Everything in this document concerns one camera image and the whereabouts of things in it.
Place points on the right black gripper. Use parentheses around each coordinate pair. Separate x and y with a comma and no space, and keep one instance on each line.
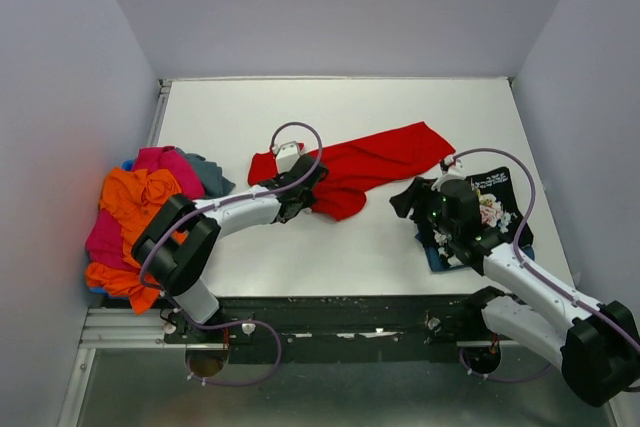
(415,194)

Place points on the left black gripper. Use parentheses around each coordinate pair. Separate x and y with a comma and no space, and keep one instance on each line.
(309,200)

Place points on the red t shirt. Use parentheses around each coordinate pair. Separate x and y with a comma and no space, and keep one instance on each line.
(359,165)

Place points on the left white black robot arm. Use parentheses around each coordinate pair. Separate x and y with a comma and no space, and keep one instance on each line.
(175,247)

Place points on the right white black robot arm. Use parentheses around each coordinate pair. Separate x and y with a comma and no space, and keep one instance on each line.
(594,345)

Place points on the black floral folded t shirt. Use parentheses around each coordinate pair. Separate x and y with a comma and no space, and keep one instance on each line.
(498,205)

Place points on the grey blue t shirt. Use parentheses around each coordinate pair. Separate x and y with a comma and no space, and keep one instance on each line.
(210,174)

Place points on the pink t shirt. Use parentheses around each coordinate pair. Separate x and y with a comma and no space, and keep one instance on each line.
(128,202)

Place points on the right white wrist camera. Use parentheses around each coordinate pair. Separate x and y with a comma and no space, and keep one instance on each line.
(451,169)

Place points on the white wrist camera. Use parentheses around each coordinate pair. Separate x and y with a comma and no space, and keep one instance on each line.
(286,155)
(451,169)

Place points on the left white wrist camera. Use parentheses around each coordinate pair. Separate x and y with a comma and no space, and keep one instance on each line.
(286,155)

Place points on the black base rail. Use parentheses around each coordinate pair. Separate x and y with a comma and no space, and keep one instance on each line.
(346,329)

